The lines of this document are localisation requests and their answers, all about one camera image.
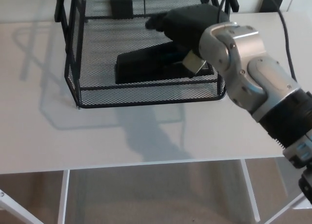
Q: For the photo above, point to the white desk frame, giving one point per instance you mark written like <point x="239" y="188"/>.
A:
<point x="156" y="185"/>

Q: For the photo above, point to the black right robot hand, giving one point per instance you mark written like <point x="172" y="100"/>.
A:
<point x="185" y="24"/>

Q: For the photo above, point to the black stapler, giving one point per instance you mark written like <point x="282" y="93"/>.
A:
<point x="146" y="65"/>

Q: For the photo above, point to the black mesh file tray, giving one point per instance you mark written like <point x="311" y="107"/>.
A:
<point x="102" y="63"/>

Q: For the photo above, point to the black block object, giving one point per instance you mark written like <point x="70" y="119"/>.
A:
<point x="273" y="0"/>

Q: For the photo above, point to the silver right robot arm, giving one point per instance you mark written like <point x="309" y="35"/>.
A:
<point x="253" y="75"/>

